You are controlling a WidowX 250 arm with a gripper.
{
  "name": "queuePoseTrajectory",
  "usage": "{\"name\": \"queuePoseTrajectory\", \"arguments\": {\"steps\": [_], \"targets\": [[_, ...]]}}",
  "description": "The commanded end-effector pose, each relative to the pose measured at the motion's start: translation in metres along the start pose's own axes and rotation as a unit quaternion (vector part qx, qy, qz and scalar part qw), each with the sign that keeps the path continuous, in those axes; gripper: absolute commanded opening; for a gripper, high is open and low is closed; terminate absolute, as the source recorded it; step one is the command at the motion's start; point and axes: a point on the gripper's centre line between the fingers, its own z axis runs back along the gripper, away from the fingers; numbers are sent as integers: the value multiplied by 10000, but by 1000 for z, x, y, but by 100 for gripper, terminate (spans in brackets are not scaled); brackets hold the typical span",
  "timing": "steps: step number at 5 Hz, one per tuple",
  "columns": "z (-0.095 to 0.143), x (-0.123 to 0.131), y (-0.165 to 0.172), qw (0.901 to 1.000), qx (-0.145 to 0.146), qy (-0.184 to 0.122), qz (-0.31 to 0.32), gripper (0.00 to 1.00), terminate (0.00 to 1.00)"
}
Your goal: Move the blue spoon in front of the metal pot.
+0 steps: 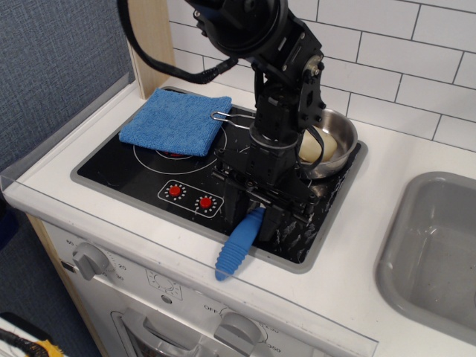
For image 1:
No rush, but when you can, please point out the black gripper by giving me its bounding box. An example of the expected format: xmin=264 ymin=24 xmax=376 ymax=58
xmin=213 ymin=143 xmax=316 ymax=242

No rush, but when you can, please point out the blue handled metal spoon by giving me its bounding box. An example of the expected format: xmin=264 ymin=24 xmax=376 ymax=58
xmin=215 ymin=208 xmax=265 ymax=281

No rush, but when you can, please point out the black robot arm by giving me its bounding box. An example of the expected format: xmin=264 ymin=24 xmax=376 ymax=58
xmin=192 ymin=1 xmax=324 ymax=242

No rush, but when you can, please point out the small metal pot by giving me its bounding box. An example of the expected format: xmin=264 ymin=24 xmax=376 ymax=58
xmin=210 ymin=107 xmax=358 ymax=186

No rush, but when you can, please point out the black toy stovetop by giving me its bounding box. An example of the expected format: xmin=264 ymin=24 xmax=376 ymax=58
xmin=70 ymin=86 xmax=369 ymax=275

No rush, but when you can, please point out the beige toy potato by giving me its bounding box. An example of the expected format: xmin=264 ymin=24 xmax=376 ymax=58
xmin=299 ymin=127 xmax=338 ymax=163

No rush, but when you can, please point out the blue folded cloth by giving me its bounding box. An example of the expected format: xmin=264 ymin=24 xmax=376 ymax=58
xmin=119 ymin=89 xmax=232 ymax=157

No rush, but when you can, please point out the grey right oven knob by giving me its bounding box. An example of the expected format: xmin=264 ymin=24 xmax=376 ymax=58
xmin=213 ymin=312 xmax=262 ymax=356

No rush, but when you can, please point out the grey oven knob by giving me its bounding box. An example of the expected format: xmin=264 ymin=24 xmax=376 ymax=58
xmin=73 ymin=242 xmax=109 ymax=281
xmin=213 ymin=312 xmax=262 ymax=356

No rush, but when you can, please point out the white toy oven front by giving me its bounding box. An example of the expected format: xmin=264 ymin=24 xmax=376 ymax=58
xmin=45 ymin=224 xmax=376 ymax=356

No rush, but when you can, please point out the grey left oven knob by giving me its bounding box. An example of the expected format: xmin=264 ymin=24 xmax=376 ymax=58
xmin=73 ymin=242 xmax=109 ymax=281

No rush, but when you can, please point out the grey plastic sink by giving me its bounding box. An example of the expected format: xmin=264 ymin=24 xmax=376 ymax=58
xmin=376 ymin=172 xmax=475 ymax=344

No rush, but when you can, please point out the yellow black object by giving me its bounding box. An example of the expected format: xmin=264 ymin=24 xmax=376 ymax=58
xmin=1 ymin=329 xmax=65 ymax=357

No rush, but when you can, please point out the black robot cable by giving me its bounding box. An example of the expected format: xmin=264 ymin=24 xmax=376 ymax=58
xmin=116 ymin=0 xmax=239 ymax=85

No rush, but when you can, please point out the light wooden side post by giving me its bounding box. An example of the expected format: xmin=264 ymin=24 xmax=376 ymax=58
xmin=128 ymin=0 xmax=175 ymax=100

